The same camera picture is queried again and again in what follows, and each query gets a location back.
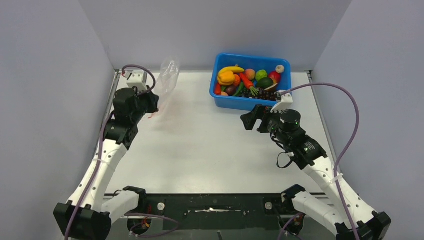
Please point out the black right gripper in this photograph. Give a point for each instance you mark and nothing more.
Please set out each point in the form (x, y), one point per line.
(259, 112)

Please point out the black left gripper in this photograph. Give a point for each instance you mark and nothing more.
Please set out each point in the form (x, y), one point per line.
(153, 100)

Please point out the clear zip top bag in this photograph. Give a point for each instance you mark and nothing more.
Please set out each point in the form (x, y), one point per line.
(166, 84)

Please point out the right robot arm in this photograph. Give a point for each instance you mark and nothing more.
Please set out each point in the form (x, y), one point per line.
(349, 213)

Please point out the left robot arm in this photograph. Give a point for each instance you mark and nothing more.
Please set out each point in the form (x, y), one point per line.
(85, 215)

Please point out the dark toy grapes bunch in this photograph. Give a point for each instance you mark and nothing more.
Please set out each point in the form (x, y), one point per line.
(261, 95)

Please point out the orange toy carrot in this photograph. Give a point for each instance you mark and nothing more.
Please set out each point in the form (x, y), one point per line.
(248, 84)

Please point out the toy avocado half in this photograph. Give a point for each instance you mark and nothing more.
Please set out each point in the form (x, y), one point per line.
(267, 84)

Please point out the green toy chili pepper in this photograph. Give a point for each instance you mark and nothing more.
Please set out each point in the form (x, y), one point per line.
(239, 90)

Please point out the purple toy onion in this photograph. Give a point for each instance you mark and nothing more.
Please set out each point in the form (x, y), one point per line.
(231, 90)

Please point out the green toy lime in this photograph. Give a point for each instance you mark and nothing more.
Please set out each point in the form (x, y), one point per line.
(260, 74)

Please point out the orange toy tangerine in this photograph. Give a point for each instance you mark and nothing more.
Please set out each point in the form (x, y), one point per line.
(237, 80)

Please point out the toy peach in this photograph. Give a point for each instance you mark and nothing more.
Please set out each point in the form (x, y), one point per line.
(250, 74)

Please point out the red toy apple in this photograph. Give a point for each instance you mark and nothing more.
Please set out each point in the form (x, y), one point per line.
(275, 76)

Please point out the red toy chili pepper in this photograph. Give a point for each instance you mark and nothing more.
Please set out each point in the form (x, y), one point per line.
(217, 89)

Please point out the yellow toy bell pepper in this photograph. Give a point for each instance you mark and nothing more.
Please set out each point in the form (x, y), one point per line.
(226, 78)

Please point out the yellow toy banana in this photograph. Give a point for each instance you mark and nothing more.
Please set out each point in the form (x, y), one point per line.
(234, 69)

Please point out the white toy garlic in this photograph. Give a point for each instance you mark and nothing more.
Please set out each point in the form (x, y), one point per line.
(280, 69)

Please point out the blue plastic bin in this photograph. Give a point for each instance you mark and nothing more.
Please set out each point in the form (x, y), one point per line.
(247, 61)

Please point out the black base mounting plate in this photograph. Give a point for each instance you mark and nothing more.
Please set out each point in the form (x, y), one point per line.
(211, 211)

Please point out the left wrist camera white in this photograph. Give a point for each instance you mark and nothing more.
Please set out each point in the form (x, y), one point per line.
(138, 79)

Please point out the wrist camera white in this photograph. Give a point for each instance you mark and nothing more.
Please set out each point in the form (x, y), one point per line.
(283, 103)
(138, 79)

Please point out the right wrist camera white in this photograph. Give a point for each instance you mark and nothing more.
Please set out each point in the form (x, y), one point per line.
(283, 103)

